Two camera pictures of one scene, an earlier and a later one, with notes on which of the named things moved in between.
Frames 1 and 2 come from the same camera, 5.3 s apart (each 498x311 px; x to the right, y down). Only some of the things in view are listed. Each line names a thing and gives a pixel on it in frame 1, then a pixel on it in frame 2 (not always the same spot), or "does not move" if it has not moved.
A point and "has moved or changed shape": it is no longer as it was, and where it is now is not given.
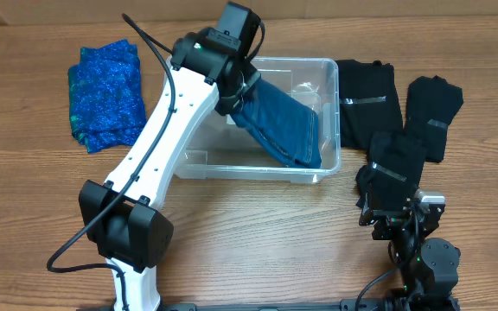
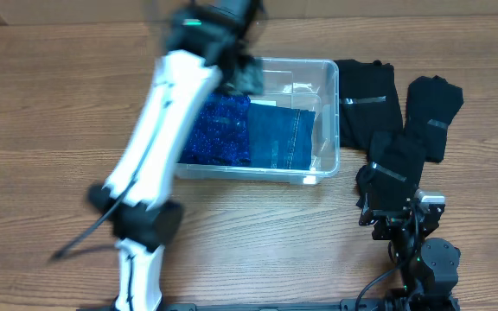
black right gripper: (389, 220) does not move
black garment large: (369, 102) does not move
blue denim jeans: (287, 128) has moved or changed shape
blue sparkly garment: (106, 103) -> (220, 131)
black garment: (393, 172) does not move
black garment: (431, 104) does not move
